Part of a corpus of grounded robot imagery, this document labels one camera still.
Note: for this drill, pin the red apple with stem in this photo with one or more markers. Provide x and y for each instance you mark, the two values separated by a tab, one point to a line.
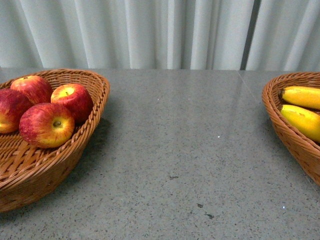
76	98

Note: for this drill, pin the red apple sideways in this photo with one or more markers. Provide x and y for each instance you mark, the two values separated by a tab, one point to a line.
47	125

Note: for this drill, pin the brown wicker basket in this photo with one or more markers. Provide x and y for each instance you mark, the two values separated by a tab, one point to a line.
305	151
28	173

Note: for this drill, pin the red apple front left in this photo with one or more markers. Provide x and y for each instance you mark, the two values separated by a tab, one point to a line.
13	104

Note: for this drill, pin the brown wicker basket left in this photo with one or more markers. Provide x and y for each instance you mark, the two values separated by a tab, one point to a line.
28	173

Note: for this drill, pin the white pleated curtain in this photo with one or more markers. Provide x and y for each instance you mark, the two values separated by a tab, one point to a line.
266	35

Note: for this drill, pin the brown wicker basket right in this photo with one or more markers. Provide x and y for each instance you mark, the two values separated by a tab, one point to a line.
305	151

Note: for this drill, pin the yellow banana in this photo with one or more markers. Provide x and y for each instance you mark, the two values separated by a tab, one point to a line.
301	96
306	121

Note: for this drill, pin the red apple back left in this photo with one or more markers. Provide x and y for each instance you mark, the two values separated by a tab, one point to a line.
37	89

